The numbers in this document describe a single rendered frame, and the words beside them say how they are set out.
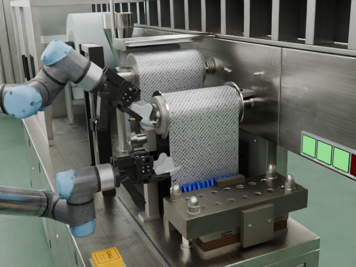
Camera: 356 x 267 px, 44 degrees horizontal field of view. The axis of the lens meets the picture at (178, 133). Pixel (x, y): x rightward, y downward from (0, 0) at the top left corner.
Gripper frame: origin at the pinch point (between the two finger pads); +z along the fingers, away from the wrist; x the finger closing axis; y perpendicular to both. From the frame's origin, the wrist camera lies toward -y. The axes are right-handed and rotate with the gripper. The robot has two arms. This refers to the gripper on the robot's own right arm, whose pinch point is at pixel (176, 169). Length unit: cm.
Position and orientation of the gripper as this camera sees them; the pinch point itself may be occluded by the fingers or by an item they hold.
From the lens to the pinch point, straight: 133.1
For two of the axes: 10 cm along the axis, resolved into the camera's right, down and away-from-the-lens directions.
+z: 9.1, -1.5, 3.8
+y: -0.4, -9.5, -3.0
